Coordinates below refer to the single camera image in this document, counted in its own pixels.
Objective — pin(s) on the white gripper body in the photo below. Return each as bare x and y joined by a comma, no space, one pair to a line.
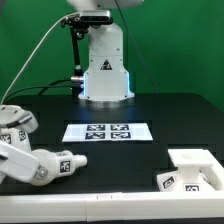
20,165

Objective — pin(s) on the white lamp base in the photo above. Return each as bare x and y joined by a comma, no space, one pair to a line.
187,176

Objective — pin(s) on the white right wall rail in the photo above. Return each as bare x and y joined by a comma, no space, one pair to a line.
213,174

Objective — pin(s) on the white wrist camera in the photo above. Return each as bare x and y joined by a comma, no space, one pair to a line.
12,116

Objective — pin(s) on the grey camera on stand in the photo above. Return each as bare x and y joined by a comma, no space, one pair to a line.
95,16

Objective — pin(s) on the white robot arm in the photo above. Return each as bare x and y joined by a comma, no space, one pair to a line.
105,82

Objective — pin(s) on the white wall rail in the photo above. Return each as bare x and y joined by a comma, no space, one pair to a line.
213,174
110,206

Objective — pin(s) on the white lamp bulb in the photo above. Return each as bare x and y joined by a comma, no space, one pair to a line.
58,164

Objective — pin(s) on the white lamp shade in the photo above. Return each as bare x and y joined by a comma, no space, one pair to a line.
16,138

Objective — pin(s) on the white marker sheet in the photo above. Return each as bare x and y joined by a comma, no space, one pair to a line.
107,132

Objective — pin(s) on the white front wall rail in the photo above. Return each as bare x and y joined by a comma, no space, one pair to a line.
110,206

